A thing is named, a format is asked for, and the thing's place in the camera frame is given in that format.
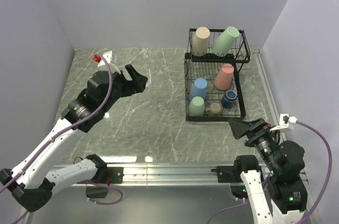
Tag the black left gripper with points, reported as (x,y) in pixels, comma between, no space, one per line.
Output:
(137,84)

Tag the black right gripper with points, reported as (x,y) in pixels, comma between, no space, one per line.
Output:
(240,126)

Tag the dark blue ceramic mug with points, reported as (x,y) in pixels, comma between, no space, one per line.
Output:
(228,99)

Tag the olive ceramic mug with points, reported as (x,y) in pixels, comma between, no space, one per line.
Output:
(214,110)

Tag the pink plastic tumbler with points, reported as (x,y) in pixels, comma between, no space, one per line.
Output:
(224,77)

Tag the small green plastic tumbler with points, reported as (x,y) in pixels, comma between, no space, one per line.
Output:
(197,106)

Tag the blue plastic tumbler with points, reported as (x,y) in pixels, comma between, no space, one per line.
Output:
(199,88)

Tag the beige plastic tumbler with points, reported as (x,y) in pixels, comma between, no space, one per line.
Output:
(200,41)

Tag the large green plastic tumbler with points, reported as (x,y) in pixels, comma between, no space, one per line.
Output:
(225,41)

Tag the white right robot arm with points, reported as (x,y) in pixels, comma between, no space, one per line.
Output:
(282,198)

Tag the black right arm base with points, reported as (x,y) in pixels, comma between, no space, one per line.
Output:
(226,174)

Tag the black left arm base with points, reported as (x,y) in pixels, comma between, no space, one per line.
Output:
(115,174)

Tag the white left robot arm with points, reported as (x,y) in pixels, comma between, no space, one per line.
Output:
(32,182)

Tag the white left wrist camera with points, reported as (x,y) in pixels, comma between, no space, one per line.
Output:
(111,58)

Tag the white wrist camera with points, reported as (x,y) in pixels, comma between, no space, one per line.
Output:
(286,123)
(111,58)

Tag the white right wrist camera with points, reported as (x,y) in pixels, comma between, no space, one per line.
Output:
(286,123)

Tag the black wire dish rack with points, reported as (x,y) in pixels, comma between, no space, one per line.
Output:
(208,66)

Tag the aluminium mounting rail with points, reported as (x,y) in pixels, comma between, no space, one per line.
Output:
(151,193)

